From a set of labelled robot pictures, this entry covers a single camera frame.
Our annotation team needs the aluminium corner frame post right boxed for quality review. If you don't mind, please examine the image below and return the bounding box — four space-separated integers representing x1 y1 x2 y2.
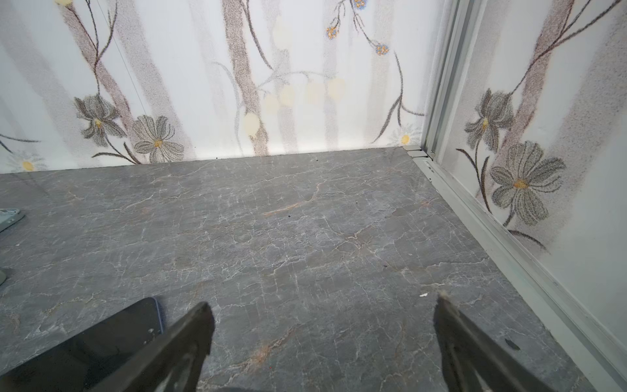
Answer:
421 1 483 159

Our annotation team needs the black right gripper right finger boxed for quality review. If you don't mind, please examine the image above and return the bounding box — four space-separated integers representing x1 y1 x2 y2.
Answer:
434 293 551 391

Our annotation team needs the light blue case near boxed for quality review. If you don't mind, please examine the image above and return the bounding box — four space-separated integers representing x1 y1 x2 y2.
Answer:
0 208 24 232

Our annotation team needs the blue-edged black phone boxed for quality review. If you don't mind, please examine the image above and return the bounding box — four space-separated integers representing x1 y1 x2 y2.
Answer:
1 297 164 391

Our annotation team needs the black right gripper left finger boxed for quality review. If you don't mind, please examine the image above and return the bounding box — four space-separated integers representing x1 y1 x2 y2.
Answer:
93 302 216 391

